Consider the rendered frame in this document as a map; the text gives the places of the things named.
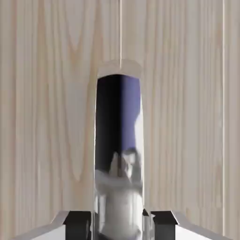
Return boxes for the curved shiny metal drawer handle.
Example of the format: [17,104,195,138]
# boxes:
[91,59,156,240]

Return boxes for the light wood cabinet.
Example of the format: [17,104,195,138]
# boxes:
[223,0,240,240]

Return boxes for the black white gripper left finger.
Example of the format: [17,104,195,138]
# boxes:
[10,210,93,240]

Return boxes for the light wood drawer front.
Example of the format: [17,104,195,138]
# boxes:
[0,0,224,240]

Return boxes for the black white gripper right finger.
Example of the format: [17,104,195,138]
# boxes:
[142,208,232,240]

